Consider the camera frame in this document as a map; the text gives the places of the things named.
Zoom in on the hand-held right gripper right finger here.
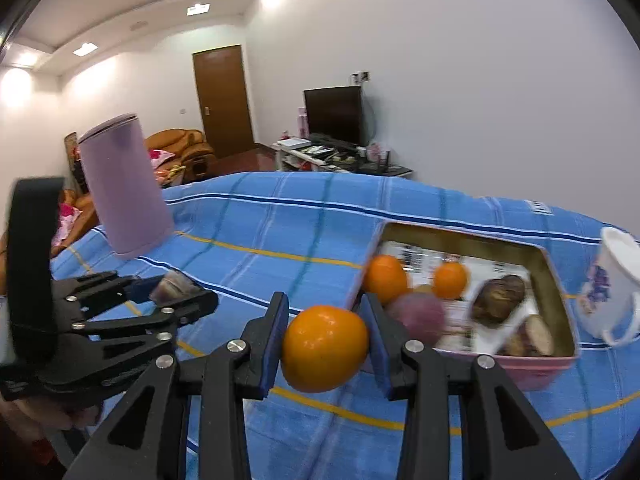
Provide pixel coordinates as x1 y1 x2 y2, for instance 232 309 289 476
360 294 581 480

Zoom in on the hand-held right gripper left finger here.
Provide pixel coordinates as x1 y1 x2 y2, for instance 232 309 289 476
62 291 291 480

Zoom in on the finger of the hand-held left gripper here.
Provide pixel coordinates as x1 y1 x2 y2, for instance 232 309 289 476
70 290 219 356
50 270 166 321

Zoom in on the cut purple yam piece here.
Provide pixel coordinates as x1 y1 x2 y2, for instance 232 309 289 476
502 314 556 357
149 270 201 306

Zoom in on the small orange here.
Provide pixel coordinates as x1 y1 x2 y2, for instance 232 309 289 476
280 306 371 394

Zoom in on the large orange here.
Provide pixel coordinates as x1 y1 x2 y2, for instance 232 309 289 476
362 255 410 306

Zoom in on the medium orange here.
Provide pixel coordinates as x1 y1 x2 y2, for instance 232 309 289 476
432 262 469 301

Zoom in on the pink tin box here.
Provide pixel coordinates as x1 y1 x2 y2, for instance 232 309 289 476
345 221 580 391

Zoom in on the dark brown taro root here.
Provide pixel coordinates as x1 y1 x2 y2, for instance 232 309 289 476
471 280 521 330

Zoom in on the person's left forearm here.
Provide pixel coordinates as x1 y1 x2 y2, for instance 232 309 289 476
0 425 91 480

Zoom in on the person's left hand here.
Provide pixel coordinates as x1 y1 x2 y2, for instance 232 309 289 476
0 394 102 431

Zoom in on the pink floral cushion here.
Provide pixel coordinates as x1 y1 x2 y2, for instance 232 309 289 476
51 202 81 246
146 148 173 173

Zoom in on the orange leather sofa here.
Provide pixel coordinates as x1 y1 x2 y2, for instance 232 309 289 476
50 191 101 258

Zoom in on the purple electric kettle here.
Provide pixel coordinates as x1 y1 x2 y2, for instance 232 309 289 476
77 113 175 260

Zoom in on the rack with red items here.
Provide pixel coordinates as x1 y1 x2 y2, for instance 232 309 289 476
64 132 91 196

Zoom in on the blue checked blanket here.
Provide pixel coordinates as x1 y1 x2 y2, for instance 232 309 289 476
50 171 640 480

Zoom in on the orange leather armchair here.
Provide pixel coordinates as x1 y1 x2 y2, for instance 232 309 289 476
145 129 217 188

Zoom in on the white television stand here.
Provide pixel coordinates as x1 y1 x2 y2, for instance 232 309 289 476
271 135 413 178

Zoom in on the brown wooden door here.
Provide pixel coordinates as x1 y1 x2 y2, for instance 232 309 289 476
192 45 255 160

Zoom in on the black television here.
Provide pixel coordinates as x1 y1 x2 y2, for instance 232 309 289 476
303 86 364 147

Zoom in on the white mug with purple print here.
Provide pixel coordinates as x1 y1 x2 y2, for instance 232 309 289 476
575 226 640 348

